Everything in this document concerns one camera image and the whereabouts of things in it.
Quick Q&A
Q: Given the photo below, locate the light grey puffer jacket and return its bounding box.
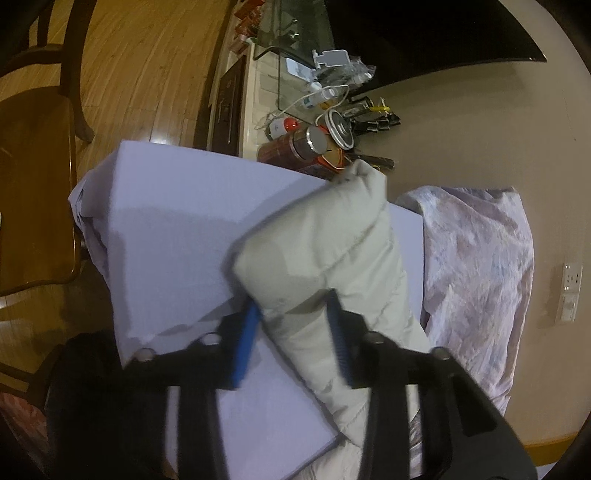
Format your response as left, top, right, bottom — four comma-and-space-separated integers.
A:
233, 160, 431, 479

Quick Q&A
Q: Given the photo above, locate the floral pink quilt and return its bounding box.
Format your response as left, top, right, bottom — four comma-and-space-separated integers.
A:
396, 185, 536, 416

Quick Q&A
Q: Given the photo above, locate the wooden chair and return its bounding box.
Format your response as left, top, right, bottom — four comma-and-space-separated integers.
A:
1, 1, 96, 296

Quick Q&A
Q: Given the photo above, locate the red metal tin can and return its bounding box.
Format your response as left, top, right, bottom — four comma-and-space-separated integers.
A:
256, 126, 328, 171

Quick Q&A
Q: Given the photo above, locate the white wall socket panel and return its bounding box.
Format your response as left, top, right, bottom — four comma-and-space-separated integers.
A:
555, 262, 583, 324

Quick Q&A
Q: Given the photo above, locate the white charging cable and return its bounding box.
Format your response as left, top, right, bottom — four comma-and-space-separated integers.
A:
254, 83, 352, 133

